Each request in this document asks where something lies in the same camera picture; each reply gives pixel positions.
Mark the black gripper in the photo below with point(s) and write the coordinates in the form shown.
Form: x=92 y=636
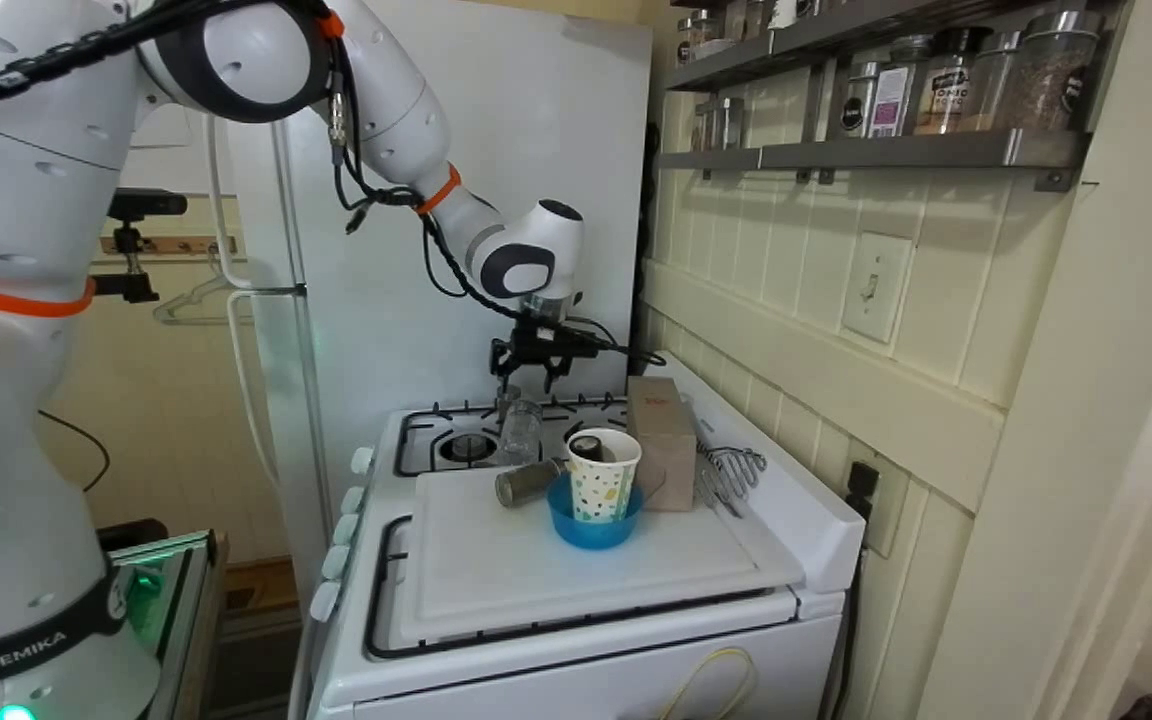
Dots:
x=544 y=338

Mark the clear glass jar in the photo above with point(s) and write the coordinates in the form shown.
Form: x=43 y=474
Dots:
x=528 y=429

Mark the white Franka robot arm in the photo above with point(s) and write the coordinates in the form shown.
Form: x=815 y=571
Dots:
x=19 y=200

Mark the white stove knob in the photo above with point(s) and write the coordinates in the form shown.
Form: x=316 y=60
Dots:
x=362 y=460
x=335 y=563
x=348 y=500
x=323 y=601

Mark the white gas stove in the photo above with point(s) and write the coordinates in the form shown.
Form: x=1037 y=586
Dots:
x=601 y=652

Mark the black burner grate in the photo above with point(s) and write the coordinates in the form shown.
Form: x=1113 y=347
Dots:
x=406 y=454
x=601 y=406
x=374 y=586

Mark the grey metal can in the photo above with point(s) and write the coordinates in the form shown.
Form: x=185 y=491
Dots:
x=520 y=484

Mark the patterned paper cup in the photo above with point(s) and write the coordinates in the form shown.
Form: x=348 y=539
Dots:
x=601 y=478

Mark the brown cardboard box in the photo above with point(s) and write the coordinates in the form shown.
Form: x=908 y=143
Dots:
x=661 y=444

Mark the blue plastic bowl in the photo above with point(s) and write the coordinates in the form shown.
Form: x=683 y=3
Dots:
x=591 y=532

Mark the white plastic cutting board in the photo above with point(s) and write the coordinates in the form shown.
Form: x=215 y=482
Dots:
x=537 y=573

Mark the white refrigerator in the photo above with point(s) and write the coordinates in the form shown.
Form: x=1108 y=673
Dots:
x=520 y=134

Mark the glass spice jar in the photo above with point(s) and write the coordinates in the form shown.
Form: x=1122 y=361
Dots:
x=858 y=105
x=955 y=84
x=736 y=120
x=780 y=15
x=895 y=105
x=1053 y=73
x=692 y=32
x=712 y=120

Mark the metal spice rack shelf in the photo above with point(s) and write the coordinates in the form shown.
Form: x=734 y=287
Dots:
x=868 y=26
x=868 y=155

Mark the metal robot cart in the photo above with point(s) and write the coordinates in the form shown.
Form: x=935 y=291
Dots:
x=183 y=627

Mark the cream light switch plate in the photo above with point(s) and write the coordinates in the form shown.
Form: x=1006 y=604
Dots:
x=876 y=291

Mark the cream wall outlet plate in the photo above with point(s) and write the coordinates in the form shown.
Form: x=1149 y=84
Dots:
x=888 y=521

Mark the black camera on tripod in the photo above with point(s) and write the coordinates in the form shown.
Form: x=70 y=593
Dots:
x=135 y=205

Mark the white wall board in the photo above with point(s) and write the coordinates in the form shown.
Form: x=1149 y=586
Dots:
x=163 y=145

